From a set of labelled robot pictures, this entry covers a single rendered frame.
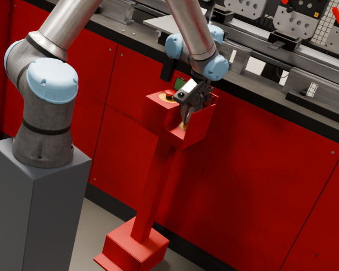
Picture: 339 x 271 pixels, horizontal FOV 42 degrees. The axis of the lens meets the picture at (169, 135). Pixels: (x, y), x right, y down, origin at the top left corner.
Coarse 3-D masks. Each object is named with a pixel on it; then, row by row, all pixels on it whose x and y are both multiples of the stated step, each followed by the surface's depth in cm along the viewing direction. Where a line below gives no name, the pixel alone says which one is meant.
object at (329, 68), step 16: (144, 0) 211; (160, 0) 207; (160, 16) 210; (240, 32) 194; (256, 32) 193; (256, 48) 193; (304, 48) 191; (272, 64) 192; (288, 64) 189; (304, 64) 185; (320, 64) 182; (336, 64) 182; (336, 80) 181
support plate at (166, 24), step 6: (156, 18) 164; (162, 18) 166; (168, 18) 169; (150, 24) 156; (156, 24) 157; (162, 24) 159; (168, 24) 161; (174, 24) 163; (162, 30) 155; (168, 30) 155; (174, 30) 157
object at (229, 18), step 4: (216, 4) 198; (216, 8) 191; (220, 8) 193; (224, 8) 195; (216, 12) 191; (220, 12) 191; (224, 12) 190; (228, 12) 194; (232, 12) 198; (212, 16) 189; (216, 16) 191; (220, 16) 190; (224, 16) 190; (228, 16) 192; (232, 16) 198; (216, 20) 192; (220, 20) 191; (224, 20) 190; (228, 20) 195
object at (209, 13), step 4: (200, 0) 173; (200, 4) 173; (204, 4) 172; (208, 4) 172; (212, 4) 171; (204, 8) 173; (208, 8) 172; (212, 8) 171; (208, 12) 173; (212, 12) 173; (208, 16) 173; (208, 20) 174
